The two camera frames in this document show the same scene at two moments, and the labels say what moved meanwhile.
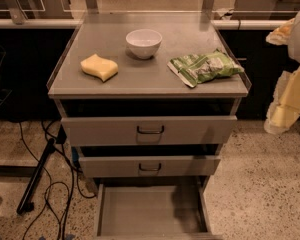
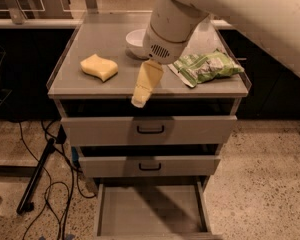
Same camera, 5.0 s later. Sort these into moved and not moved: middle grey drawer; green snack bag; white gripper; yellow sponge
Moved: white gripper
Not moved: yellow sponge; green snack bag; middle grey drawer
